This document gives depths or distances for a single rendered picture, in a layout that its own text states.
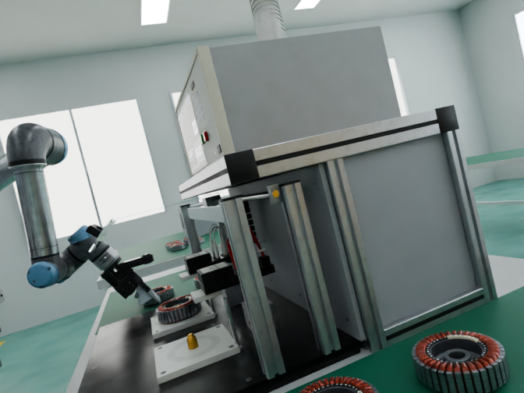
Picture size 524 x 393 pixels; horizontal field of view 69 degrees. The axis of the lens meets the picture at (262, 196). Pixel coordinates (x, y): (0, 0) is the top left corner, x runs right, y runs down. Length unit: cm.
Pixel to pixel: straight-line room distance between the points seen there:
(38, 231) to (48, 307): 449
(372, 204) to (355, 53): 32
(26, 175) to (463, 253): 111
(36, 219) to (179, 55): 490
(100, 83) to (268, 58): 510
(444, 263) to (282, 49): 49
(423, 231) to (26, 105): 545
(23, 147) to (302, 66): 83
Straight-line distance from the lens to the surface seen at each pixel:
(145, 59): 589
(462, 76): 830
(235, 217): 58
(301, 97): 75
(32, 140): 127
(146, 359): 88
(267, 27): 226
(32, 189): 125
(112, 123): 562
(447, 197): 77
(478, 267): 81
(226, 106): 69
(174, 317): 98
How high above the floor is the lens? 106
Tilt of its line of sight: 2 degrees down
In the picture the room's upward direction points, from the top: 14 degrees counter-clockwise
